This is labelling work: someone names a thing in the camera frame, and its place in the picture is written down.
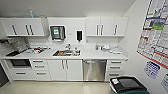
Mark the stainless steel dishwasher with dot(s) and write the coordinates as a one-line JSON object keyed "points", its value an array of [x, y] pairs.
{"points": [[94, 70]]}

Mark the white dish soap bottle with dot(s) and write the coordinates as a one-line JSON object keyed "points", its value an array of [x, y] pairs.
{"points": [[97, 47]]}

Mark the chrome faucet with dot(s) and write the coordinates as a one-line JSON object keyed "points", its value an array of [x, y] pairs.
{"points": [[68, 47]]}

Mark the steel sink basin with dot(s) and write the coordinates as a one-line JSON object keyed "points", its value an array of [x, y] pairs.
{"points": [[66, 53]]}

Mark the white two-door sink cabinet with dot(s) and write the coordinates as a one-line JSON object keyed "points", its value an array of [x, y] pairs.
{"points": [[65, 70]]}

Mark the steel paper towel dispenser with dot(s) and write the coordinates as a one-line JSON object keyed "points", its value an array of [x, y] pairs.
{"points": [[57, 33]]}

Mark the white paper slip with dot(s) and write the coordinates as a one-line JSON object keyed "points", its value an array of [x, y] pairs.
{"points": [[115, 81]]}

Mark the grey bin black lid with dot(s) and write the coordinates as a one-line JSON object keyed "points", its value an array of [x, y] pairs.
{"points": [[128, 85]]}

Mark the blue bottle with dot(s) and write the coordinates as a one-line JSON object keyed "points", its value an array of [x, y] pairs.
{"points": [[31, 14]]}

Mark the black built-in microwave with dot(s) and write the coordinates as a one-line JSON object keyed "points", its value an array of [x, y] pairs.
{"points": [[20, 63]]}

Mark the white wide drawer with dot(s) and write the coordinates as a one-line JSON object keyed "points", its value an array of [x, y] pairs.
{"points": [[21, 74]]}

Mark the grey bin green lid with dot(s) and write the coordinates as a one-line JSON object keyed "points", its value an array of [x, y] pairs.
{"points": [[138, 92]]}

